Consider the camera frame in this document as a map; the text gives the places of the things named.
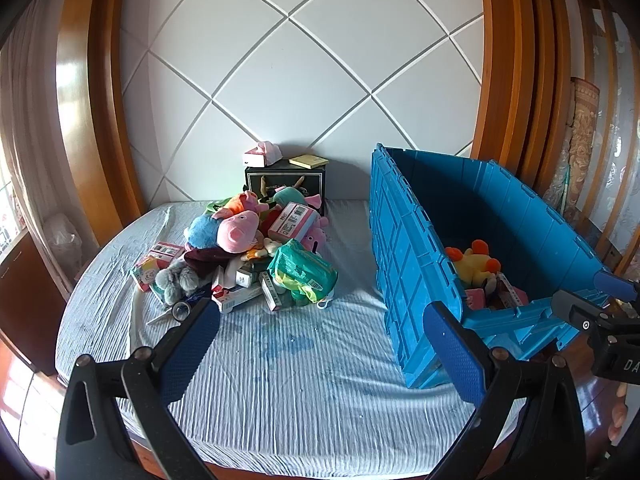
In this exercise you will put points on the teal pig plush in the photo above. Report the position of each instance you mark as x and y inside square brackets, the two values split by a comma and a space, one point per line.
[288, 194]

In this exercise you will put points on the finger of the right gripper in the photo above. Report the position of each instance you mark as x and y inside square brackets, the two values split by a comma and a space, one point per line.
[576, 311]

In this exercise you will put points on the blue plastic storage crate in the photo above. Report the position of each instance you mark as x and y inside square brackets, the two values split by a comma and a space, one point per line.
[473, 237]

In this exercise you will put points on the white blue medicine box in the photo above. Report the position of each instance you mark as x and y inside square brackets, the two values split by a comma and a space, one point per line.
[228, 299]

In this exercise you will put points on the pink white carton box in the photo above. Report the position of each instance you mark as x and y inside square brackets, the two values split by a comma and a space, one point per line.
[293, 223]

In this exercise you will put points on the maroon cloth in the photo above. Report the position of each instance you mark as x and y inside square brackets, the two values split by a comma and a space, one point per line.
[205, 261]

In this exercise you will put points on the yellow sticky note pad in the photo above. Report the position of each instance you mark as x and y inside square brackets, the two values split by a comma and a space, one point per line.
[308, 161]

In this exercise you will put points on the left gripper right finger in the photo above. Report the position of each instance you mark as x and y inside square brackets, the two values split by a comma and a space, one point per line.
[550, 441]

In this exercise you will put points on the grey elephant plush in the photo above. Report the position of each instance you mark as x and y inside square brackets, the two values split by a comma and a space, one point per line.
[176, 282]

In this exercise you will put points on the pink tissue box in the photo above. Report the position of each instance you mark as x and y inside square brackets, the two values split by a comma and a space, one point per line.
[264, 154]

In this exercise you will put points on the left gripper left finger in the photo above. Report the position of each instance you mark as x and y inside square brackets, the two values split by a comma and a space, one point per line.
[93, 442]

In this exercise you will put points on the brown tape roll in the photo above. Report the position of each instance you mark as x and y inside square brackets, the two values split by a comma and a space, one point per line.
[180, 311]

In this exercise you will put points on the red label carton box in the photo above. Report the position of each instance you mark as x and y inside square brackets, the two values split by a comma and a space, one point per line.
[165, 251]

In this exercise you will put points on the blue pink pig plush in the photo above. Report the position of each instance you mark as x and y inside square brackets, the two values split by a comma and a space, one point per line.
[234, 235]

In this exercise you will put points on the pink Kotex pad pack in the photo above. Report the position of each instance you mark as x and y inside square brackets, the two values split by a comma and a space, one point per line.
[145, 270]

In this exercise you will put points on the wooden headboard frame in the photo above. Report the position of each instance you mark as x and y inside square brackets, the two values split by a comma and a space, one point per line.
[523, 103]

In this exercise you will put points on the black cabinet box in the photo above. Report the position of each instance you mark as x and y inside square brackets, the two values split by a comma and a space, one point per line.
[264, 181]

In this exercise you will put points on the orange dress pig plush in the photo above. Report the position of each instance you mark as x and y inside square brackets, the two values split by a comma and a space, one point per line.
[244, 201]

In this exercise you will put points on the yellow duck plush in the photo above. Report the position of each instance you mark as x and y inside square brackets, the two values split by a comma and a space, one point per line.
[475, 267]

